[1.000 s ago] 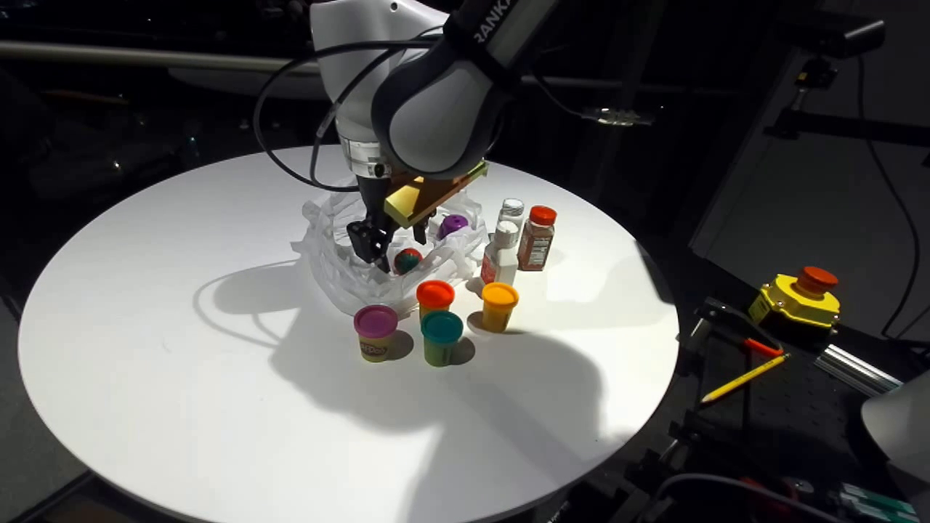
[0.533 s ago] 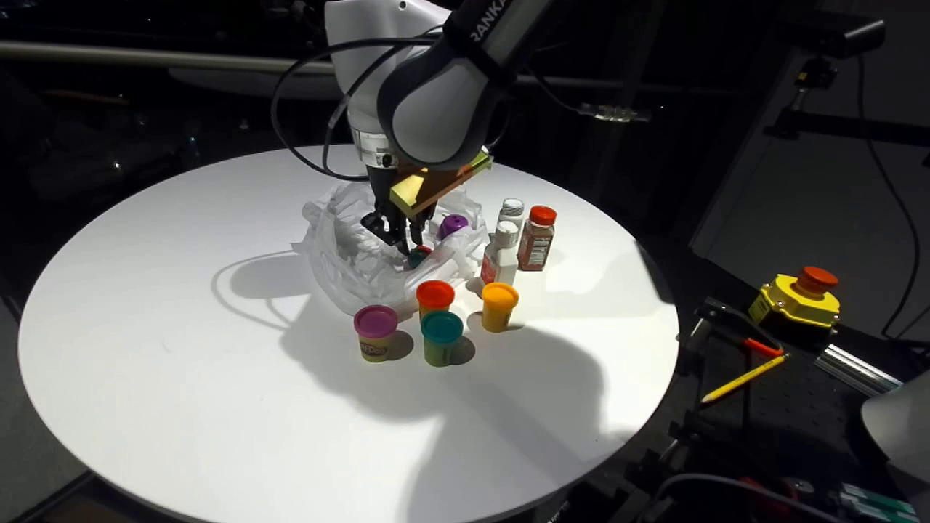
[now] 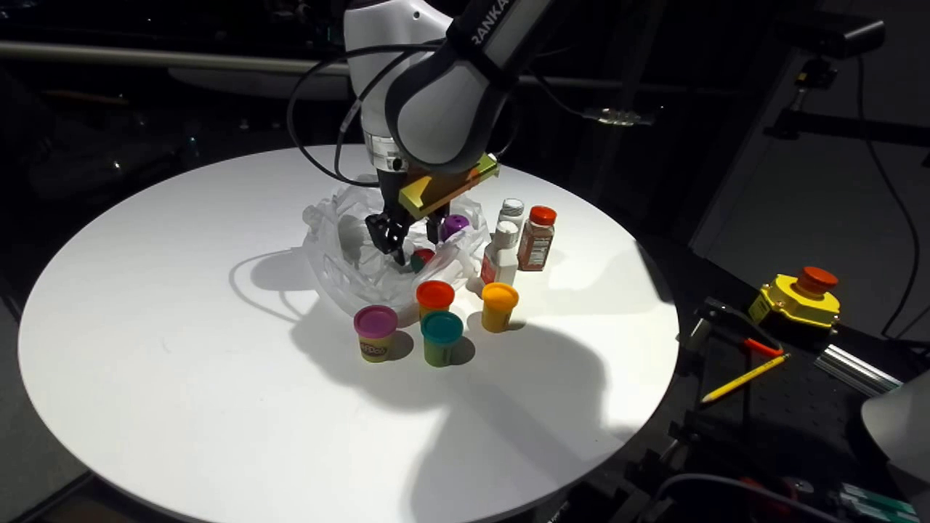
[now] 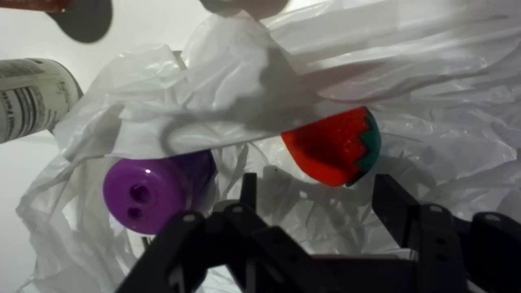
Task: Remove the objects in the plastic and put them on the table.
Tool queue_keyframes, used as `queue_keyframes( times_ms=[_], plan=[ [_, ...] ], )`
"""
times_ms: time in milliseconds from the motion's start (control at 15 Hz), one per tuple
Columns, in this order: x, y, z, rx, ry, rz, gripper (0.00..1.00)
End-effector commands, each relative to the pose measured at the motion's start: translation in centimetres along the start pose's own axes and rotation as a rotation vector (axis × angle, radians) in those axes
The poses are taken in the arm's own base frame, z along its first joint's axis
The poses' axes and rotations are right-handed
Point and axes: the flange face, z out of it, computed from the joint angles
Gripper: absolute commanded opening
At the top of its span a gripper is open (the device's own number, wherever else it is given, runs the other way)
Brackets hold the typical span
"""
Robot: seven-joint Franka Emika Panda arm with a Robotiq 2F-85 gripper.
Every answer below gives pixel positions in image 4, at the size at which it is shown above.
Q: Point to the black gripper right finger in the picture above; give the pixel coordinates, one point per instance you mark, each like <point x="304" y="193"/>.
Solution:
<point x="450" y="245"/>

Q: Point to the small red-lid tub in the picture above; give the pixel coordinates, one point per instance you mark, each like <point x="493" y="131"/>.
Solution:
<point x="331" y="147"/>

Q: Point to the purple lid container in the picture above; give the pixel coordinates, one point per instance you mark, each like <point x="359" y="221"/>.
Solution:
<point x="152" y="193"/>

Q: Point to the translucent white plastic bag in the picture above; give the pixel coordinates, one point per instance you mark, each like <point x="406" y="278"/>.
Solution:
<point x="424" y="71"/>

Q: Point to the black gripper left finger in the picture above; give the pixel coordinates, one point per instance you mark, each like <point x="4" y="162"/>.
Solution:
<point x="217" y="255"/>

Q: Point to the round white pill bottle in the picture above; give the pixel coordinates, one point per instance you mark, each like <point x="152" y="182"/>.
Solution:
<point x="33" y="99"/>

